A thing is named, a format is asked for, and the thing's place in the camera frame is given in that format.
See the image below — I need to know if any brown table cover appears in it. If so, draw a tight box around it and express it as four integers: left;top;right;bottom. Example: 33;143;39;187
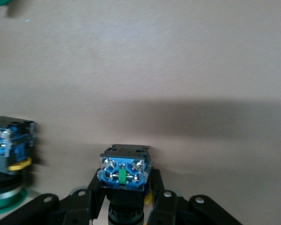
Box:
0;0;281;225

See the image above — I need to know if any yellow push button switch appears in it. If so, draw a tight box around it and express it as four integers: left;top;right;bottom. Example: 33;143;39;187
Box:
97;143;153;225

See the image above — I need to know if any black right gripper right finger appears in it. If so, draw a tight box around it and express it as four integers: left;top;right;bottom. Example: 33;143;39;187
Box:
147;168;193;225

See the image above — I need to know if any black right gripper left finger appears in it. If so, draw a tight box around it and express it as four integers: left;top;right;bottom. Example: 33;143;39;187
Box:
60;168;106;225

